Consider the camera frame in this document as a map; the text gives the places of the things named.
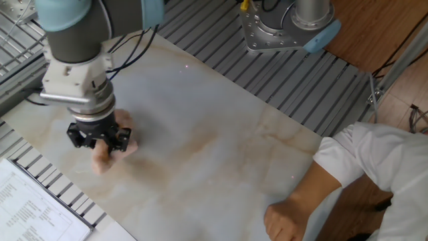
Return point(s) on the pink fluffy cloth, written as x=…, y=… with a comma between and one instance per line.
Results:
x=100, y=160

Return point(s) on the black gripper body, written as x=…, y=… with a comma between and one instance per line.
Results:
x=97, y=129

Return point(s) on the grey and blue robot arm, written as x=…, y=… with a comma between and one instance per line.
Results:
x=73, y=43

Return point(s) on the yellow plastic clip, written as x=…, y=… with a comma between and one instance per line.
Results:
x=244, y=4

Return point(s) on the printed paper stack with table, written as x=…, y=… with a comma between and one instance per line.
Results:
x=26, y=207

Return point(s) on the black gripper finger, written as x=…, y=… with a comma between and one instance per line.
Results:
x=80, y=138
x=120, y=140

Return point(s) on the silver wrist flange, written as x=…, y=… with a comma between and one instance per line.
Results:
x=97, y=107

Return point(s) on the grey aluminium profile rail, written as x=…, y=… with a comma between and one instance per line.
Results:
x=20, y=83

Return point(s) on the person's arm white sleeve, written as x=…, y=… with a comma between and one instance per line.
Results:
x=384, y=157

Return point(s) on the white wrist mount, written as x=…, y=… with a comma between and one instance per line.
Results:
x=73, y=78

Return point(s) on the perforated silver metal plate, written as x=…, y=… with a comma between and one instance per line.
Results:
x=16, y=11

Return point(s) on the person's bare hand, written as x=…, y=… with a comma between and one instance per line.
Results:
x=286, y=221

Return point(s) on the aluminium frame post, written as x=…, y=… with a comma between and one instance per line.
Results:
x=401, y=60

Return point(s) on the marble pattern slab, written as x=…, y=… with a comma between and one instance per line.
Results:
x=200, y=134

